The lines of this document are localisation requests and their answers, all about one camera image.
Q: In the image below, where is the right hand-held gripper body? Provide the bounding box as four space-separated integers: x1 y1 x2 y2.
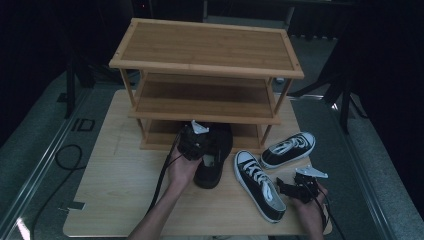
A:
292 165 329 204

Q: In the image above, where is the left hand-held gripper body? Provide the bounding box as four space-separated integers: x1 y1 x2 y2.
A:
177 119 213 162

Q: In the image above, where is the black and white canvas sneaker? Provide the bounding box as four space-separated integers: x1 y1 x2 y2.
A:
233 149 288 224
259 131 317 170

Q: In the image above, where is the three-tier wooden shoe rack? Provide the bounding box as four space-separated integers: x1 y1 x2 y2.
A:
108 17 305 155

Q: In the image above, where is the person's right hand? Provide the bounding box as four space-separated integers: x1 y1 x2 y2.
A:
292 182 330 220

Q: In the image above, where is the person's left hand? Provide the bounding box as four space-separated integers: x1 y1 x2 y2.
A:
166 153 203 195

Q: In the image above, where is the black tripod stand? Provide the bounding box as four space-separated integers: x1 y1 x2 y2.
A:
289 66 368 134

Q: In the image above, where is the black equipment stand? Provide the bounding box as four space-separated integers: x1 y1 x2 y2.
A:
64 56 96 119

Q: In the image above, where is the grey tape piece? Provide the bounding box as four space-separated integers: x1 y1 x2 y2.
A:
59 200 86 212

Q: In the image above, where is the right hand-held gripper black cable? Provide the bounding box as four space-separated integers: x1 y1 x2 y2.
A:
308 181 348 240

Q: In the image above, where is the hand-held gripper black cable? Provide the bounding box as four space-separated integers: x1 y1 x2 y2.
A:
308 181 348 240
146 133 184 216

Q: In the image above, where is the left hand-held gripper black cable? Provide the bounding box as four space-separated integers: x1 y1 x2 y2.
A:
146 133 184 216

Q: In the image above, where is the metal floor rail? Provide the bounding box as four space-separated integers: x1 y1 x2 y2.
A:
0 88 93 234
328 101 396 240

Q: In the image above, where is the thin black floor cable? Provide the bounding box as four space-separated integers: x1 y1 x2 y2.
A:
31 143 84 240

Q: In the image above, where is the grey metal frame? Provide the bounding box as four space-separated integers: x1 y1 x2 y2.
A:
201 0 296 31

